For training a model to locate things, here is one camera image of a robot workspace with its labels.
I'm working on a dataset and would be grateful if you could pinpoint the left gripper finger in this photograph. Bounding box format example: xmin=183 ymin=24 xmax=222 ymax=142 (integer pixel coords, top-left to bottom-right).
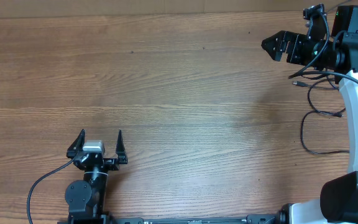
xmin=66 ymin=129 xmax=86 ymax=159
xmin=116 ymin=130 xmax=128 ymax=164

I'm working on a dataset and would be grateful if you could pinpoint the black USB cable two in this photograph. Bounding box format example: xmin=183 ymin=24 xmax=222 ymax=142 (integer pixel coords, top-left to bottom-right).
xmin=292 ymin=76 xmax=347 ymax=118

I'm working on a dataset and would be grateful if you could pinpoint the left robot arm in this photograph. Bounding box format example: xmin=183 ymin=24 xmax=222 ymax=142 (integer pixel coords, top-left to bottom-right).
xmin=65 ymin=129 xmax=128 ymax=224

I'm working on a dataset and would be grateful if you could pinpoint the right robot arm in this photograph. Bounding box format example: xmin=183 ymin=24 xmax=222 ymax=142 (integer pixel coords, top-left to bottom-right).
xmin=259 ymin=4 xmax=358 ymax=223

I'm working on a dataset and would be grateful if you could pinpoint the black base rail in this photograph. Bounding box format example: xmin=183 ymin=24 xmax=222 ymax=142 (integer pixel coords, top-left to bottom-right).
xmin=58 ymin=212 xmax=290 ymax=224

